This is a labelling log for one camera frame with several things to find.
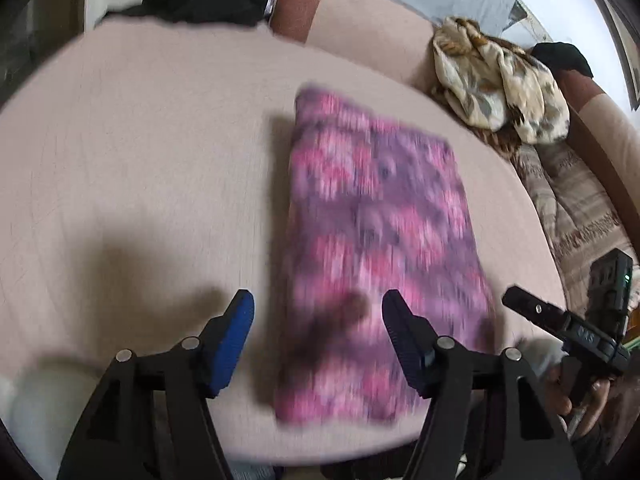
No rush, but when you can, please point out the striped beige blanket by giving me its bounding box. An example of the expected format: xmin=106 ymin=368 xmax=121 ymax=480
xmin=510 ymin=139 xmax=637 ymax=313

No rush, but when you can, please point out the white cloth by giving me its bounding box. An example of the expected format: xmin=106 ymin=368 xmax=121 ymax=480
xmin=0 ymin=357 xmax=108 ymax=480

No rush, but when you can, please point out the brown patterned cloth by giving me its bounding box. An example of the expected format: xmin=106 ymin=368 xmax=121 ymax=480
xmin=431 ymin=84 xmax=526 ymax=162

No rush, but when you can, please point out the beige sofa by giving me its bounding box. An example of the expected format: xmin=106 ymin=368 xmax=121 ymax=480
xmin=0 ymin=0 xmax=640 ymax=467

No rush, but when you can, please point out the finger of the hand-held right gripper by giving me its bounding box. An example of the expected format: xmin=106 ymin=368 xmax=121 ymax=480
xmin=501 ymin=285 xmax=572 ymax=333

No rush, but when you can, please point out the person's right hand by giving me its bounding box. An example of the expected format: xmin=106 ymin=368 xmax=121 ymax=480
xmin=544 ymin=364 xmax=612 ymax=436

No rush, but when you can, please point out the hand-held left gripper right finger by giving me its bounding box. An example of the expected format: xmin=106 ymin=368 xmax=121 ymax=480
xmin=382 ymin=289 xmax=583 ymax=480

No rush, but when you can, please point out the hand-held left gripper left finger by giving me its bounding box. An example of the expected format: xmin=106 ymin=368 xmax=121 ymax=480
xmin=57 ymin=289 xmax=256 ymax=480

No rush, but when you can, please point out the small black cloth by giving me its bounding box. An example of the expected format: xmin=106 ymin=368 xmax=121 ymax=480
xmin=530 ymin=41 xmax=596 ymax=79

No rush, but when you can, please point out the cream leaf-patterned cloth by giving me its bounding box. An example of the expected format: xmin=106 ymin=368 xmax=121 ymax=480
xmin=431 ymin=16 xmax=571 ymax=145

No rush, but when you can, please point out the purple floral garment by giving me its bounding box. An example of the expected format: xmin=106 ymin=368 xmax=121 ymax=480
xmin=272 ymin=85 xmax=497 ymax=423

